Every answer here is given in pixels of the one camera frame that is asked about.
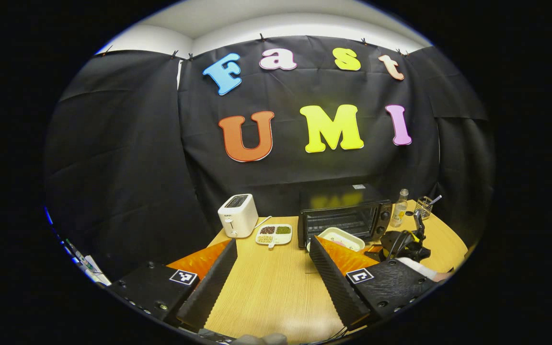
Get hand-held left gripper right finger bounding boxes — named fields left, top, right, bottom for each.
left=309, top=236, right=442, bottom=331

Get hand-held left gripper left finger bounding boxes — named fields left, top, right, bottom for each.
left=108, top=238, right=238, bottom=331

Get white food tray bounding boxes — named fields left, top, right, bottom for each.
left=306, top=227, right=366, bottom=253

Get black electric oven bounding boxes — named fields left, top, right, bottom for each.
left=298, top=184, right=393, bottom=275

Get clear glass bottle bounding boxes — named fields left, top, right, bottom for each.
left=390, top=188, right=409, bottom=228

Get clear glass cup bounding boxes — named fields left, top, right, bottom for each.
left=415, top=195, right=434, bottom=220

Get white toaster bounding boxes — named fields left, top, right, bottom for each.
left=218, top=194, right=259, bottom=239

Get white divided dish with beans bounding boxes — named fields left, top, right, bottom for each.
left=255, top=223, right=293, bottom=249

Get white paper sheets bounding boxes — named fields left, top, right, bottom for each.
left=63, top=237, right=112, bottom=287

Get black backdrop cloth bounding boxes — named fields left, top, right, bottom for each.
left=44, top=34, right=496, bottom=283

